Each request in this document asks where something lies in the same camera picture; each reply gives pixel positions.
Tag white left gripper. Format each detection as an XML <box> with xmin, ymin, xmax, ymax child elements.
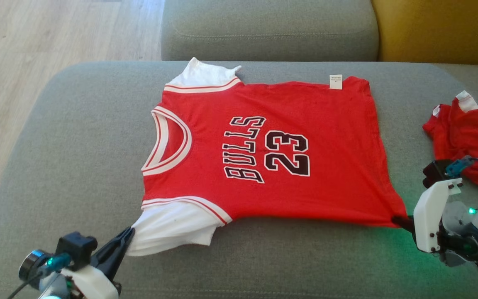
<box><xmin>37</xmin><ymin>226</ymin><xmax>136</xmax><ymax>299</ymax></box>

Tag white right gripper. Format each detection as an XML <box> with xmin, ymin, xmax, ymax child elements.
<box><xmin>391</xmin><ymin>178</ymin><xmax>464</xmax><ymax>254</ymax></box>

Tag yellow sofa cushion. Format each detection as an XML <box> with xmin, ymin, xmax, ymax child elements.
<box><xmin>371</xmin><ymin>0</ymin><xmax>478</xmax><ymax>68</ymax></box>

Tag red Bulls jersey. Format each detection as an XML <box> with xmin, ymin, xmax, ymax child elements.
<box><xmin>127</xmin><ymin>57</ymin><xmax>409</xmax><ymax>257</ymax></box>

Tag left camera cable teal plug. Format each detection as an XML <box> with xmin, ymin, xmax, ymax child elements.
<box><xmin>6</xmin><ymin>253</ymin><xmax>74</xmax><ymax>299</ymax></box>

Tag red shorts white stripe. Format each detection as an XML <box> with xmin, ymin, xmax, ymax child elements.
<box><xmin>422</xmin><ymin>90</ymin><xmax>478</xmax><ymax>190</ymax></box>

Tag grey sofa back cushion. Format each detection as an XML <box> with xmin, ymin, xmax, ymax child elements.
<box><xmin>161</xmin><ymin>0</ymin><xmax>380</xmax><ymax>62</ymax></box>

